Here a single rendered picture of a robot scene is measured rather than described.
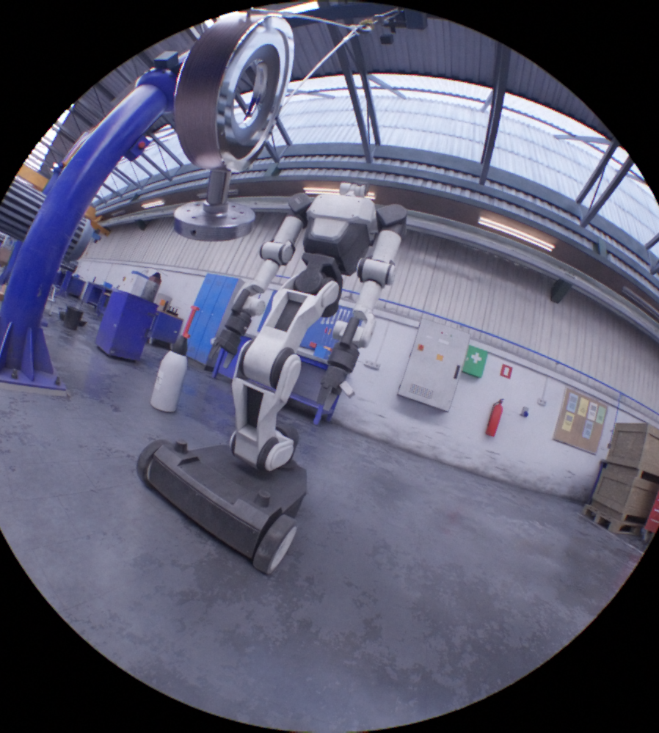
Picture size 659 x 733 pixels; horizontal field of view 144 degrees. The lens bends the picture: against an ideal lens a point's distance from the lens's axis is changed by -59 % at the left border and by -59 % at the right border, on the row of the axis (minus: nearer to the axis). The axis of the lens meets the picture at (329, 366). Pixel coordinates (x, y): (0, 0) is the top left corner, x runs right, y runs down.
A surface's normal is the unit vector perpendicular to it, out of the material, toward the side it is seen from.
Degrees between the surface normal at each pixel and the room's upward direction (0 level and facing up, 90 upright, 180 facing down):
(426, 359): 90
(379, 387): 90
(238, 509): 45
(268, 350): 66
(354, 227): 98
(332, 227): 90
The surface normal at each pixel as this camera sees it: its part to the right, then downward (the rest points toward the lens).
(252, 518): 0.07, -0.76
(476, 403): -0.26, -0.15
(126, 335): 0.90, 0.31
